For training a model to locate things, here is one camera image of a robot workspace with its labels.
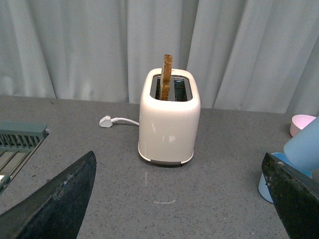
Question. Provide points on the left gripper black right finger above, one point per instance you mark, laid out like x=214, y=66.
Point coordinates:
x=301, y=218

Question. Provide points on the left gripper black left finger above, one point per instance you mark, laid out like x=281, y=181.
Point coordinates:
x=57, y=209

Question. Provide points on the pink bowl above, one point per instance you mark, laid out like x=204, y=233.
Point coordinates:
x=299, y=122

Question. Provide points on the green dish rack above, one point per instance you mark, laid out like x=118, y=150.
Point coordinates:
x=18, y=142

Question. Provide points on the white power plug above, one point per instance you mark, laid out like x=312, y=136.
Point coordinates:
x=106, y=121

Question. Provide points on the cream white toaster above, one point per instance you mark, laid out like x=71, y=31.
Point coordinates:
x=167, y=129

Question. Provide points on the grey white curtain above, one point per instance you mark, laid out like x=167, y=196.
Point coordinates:
x=250, y=55

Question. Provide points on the toast bread slice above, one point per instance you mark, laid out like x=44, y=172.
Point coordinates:
x=165, y=77

